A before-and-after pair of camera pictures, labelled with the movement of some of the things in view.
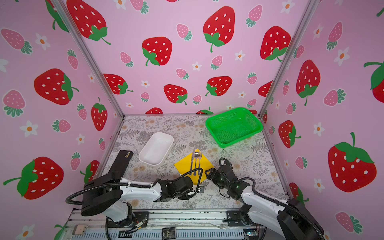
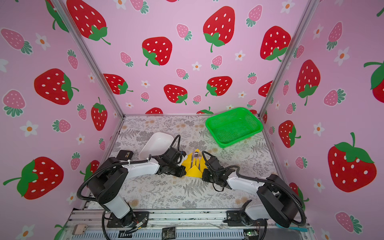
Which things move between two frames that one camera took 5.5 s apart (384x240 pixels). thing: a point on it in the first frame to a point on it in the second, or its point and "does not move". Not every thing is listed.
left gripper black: [185, 197] to [182, 172]
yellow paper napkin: [195, 160] does not move
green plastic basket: [233, 127] does not move
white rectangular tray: [157, 148] does not move
